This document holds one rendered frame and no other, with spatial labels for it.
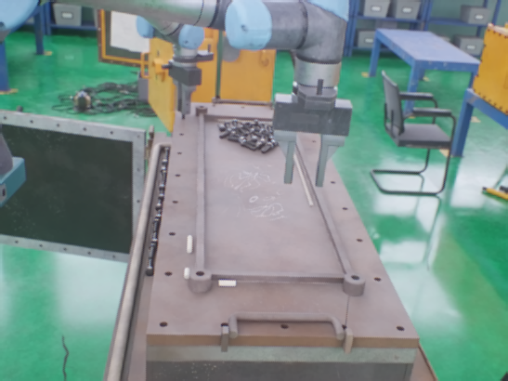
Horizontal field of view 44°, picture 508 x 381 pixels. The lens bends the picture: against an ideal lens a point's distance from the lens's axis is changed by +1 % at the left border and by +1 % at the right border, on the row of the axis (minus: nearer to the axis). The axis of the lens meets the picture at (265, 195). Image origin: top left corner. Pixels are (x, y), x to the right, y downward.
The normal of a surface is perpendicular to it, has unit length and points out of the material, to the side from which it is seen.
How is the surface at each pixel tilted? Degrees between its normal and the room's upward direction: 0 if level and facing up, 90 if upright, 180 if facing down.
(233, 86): 90
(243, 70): 90
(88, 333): 0
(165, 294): 0
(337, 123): 90
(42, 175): 90
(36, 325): 0
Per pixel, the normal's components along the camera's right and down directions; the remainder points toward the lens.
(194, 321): 0.09, -0.90
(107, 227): -0.14, 0.40
